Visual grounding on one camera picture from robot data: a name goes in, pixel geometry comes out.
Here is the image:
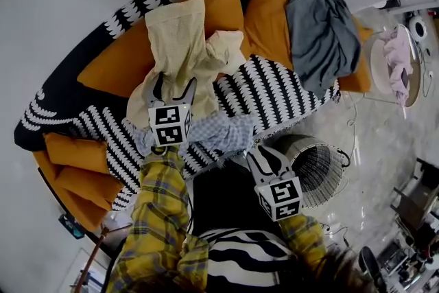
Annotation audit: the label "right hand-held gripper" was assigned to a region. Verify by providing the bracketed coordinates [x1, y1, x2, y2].
[246, 145, 303, 222]

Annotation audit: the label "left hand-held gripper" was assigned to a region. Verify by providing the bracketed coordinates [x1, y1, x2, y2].
[147, 73, 198, 148]

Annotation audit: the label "cream yellow garment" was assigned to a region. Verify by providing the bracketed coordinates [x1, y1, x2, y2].
[126, 0, 248, 130]

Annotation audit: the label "light blue checked garment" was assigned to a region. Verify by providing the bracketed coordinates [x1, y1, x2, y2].
[132, 111, 257, 161]

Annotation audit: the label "woven white grey laundry basket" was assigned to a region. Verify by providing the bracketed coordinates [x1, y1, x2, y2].
[283, 134, 351, 209]

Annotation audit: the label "grey garment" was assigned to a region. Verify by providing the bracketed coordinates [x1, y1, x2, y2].
[286, 0, 361, 99]

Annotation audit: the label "pink garment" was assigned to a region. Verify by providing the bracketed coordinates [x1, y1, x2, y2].
[382, 29, 414, 104]

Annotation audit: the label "person's left forearm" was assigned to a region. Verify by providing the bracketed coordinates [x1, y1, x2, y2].
[109, 143, 193, 293]

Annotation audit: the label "person's right forearm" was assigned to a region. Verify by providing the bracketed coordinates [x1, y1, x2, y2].
[276, 214, 329, 267]

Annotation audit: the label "person's black trousers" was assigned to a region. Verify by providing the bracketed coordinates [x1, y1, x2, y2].
[190, 157, 275, 237]

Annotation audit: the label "large orange cushion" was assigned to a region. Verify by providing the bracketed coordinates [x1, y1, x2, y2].
[77, 0, 244, 100]
[239, 0, 299, 71]

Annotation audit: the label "black white patterned blanket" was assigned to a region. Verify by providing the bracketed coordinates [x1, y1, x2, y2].
[13, 0, 340, 213]

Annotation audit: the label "person's striped shirt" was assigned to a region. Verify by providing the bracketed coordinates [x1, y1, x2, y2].
[191, 228, 299, 293]

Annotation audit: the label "small orange cushion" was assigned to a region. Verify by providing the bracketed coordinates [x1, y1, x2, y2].
[43, 132, 109, 176]
[51, 164, 124, 213]

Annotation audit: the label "orange sofa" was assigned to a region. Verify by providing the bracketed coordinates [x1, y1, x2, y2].
[13, 0, 375, 234]

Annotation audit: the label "dark wooden desk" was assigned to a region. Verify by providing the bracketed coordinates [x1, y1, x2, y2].
[390, 157, 439, 231]

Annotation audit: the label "dark teal tissue box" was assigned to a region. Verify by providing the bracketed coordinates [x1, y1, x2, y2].
[58, 212, 85, 240]

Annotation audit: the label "round wooden side table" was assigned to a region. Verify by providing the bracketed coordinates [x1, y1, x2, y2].
[394, 23, 422, 109]

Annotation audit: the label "wooden coat stand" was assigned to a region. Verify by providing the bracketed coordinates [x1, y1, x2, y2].
[70, 228, 110, 293]

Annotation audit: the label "white round device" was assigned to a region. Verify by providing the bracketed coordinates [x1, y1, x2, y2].
[407, 16, 428, 42]

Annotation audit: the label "long white cable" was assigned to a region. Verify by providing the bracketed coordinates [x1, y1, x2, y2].
[344, 92, 361, 157]

